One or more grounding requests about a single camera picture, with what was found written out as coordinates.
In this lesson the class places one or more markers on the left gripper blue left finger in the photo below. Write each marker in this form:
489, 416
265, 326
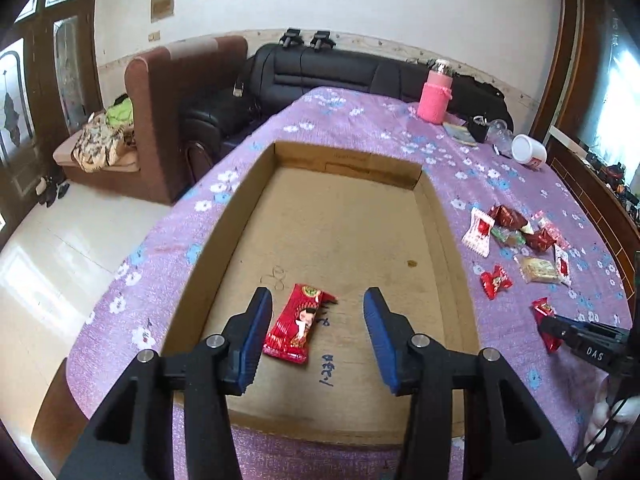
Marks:
245, 334

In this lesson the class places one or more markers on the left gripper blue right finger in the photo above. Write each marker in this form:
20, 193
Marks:
390, 334

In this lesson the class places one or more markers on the long red cartoon snack packet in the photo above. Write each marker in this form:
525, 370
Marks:
287, 339

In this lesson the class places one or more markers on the small red twist candy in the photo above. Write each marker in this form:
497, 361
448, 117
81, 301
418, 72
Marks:
495, 281

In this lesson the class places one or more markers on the beige cracker packet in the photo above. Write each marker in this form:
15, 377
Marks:
537, 270

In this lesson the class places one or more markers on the white red candy packet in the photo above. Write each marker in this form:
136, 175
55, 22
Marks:
477, 237

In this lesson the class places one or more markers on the white red square packet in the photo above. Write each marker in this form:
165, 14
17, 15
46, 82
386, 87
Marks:
562, 265

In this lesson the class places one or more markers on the dark red pyramid snack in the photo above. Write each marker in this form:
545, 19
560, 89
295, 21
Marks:
507, 217
540, 240

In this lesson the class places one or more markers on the green clear candy wrapper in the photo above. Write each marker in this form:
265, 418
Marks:
507, 238

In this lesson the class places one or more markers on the pink long snack packet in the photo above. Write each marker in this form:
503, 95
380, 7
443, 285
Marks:
543, 220

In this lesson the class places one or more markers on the white gloved right hand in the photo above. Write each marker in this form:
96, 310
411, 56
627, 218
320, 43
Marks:
610, 422

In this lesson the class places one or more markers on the shallow cardboard box tray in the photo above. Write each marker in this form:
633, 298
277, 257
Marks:
341, 221

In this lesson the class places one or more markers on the purple floral tablecloth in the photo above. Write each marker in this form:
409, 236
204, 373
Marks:
135, 312

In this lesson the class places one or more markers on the small booklet on table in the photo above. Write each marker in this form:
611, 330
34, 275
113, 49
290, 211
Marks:
459, 133

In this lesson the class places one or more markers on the white plastic jar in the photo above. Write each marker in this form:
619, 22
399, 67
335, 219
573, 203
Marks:
528, 152

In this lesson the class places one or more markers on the black small cup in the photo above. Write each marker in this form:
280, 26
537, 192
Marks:
478, 127

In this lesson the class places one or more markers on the clear plastic bag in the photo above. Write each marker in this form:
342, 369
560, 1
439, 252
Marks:
500, 136

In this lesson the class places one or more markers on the pink sleeved water bottle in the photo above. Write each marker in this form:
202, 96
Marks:
436, 93

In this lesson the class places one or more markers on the wooden cabinet with mirror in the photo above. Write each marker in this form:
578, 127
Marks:
589, 118

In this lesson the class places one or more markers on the patterned clothes pile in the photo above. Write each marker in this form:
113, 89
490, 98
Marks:
107, 139

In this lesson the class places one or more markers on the shoes on floor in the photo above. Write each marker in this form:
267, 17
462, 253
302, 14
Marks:
49, 189

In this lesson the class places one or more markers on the black leather sofa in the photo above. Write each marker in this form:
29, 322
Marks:
214, 121

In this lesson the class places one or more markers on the brown fabric armchair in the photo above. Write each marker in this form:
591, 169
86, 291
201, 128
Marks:
156, 81

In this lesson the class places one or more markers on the wooden glass door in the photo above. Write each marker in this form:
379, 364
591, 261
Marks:
49, 85

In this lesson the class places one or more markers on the small wall plaque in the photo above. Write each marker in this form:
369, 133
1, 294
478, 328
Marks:
160, 9

